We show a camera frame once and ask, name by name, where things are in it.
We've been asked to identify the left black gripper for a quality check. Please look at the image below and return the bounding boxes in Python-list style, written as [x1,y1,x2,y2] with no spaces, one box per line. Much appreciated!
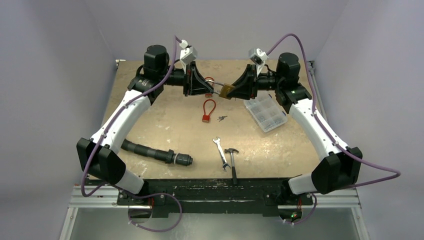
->
[162,62,216,98]

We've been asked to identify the brass padlock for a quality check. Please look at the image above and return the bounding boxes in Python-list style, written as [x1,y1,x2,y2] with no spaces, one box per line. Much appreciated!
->
[205,77,235,100]

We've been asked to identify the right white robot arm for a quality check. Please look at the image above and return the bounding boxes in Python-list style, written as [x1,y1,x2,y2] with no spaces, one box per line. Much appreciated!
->
[226,49,363,204]

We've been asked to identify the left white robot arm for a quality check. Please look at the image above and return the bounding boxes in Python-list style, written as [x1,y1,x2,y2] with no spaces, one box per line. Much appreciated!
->
[76,42,214,205]

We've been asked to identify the clear plastic screw box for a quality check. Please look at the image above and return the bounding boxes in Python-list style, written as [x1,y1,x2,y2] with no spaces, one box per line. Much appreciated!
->
[243,92,288,133]

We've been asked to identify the silver wrench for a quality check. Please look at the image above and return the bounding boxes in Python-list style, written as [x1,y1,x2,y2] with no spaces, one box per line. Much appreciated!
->
[212,136,230,172]

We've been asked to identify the small red cable padlock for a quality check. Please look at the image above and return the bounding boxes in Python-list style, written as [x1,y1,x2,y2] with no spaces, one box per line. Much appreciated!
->
[204,76,215,98]

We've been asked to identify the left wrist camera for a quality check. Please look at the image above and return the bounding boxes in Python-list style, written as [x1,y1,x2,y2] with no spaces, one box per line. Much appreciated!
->
[179,39,198,72]

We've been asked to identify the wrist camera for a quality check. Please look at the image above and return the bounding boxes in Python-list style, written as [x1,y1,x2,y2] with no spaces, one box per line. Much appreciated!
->
[179,39,198,72]
[248,48,269,76]

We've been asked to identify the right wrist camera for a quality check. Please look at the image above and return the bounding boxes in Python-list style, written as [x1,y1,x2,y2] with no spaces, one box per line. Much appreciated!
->
[248,48,269,76]

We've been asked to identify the black handled hammer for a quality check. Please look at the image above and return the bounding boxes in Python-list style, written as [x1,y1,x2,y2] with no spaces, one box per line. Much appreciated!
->
[224,148,239,186]

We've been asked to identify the black corrugated hose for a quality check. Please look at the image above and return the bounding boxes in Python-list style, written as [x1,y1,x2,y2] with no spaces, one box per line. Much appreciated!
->
[119,138,194,168]

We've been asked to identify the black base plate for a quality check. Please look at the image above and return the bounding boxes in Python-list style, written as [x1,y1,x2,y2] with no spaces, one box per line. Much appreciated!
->
[117,177,313,218]

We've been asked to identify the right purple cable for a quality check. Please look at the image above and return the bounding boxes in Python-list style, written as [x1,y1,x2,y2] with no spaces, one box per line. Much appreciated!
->
[267,33,402,226]

